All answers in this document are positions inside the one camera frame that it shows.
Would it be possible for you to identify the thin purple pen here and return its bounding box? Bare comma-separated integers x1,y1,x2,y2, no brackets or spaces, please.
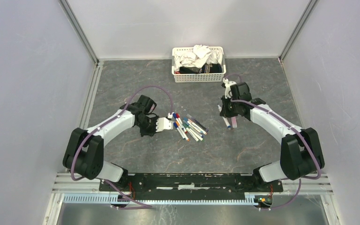
187,114,209,132

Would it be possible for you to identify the blue cap white marker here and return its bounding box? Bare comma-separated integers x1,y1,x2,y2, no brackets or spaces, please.
217,104,232,130

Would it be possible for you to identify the brown tip white marker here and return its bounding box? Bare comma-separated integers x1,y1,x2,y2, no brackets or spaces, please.
187,119,205,135

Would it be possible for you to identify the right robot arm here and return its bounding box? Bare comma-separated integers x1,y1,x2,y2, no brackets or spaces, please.
220,78,325,191

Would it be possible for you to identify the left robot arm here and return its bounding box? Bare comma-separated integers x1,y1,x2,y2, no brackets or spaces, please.
62,95,159,191

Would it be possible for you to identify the orange tip white marker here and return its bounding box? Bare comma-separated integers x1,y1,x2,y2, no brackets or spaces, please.
175,122,189,142

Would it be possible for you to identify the green cap white marker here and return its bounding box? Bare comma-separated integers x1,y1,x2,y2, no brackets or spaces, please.
183,123,203,141

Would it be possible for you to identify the black printed cloth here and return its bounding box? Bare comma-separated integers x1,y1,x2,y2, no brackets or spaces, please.
178,64,223,74

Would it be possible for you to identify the white plastic basket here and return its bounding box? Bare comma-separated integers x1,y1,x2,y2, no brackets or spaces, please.
172,56,226,83

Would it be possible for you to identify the white crumpled cloth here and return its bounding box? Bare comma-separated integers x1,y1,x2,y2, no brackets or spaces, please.
172,45,224,71

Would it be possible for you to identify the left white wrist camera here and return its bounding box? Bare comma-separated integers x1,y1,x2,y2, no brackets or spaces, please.
156,117,173,133

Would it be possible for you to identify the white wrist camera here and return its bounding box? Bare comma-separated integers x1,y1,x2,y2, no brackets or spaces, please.
222,78,237,99
156,117,173,133

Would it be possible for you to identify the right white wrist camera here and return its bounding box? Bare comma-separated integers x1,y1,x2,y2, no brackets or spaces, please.
222,78,237,99

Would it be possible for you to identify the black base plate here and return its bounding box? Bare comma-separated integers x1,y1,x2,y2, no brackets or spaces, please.
115,172,284,201

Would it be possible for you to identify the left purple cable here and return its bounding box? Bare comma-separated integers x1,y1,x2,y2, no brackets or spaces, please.
70,85,174,210

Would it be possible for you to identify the purple cable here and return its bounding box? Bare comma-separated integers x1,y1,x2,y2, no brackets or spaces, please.
70,85,174,210
223,73,323,210

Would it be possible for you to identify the white cable duct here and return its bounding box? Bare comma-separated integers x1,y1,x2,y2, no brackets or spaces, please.
63,194,258,206

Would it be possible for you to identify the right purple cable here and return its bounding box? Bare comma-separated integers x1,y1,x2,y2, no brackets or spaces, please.
223,73,323,210

